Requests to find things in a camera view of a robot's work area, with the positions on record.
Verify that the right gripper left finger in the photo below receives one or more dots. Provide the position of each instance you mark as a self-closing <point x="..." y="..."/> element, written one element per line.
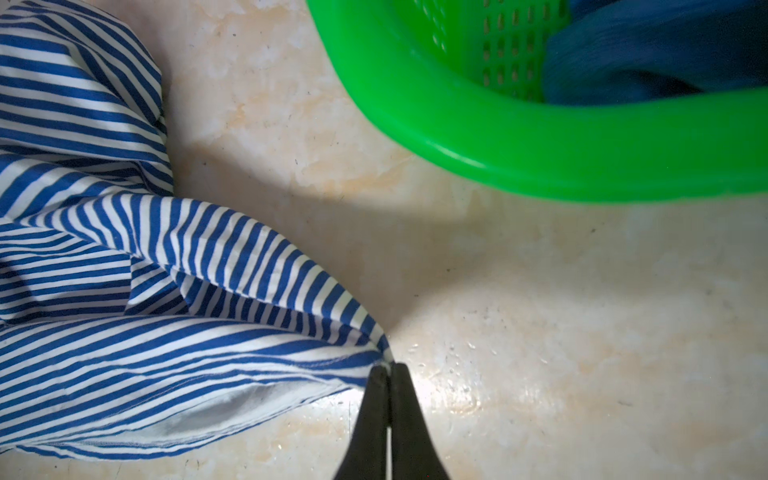
<point x="366" y="456"/>

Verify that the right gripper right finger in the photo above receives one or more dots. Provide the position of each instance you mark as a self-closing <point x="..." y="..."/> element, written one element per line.
<point x="413" y="453"/>

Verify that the blue white striped tank top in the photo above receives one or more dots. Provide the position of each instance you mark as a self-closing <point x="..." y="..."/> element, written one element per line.
<point x="136" y="324"/>

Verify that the green plastic basket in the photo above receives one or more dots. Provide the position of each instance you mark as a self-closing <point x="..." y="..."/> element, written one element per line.
<point x="459" y="84"/>

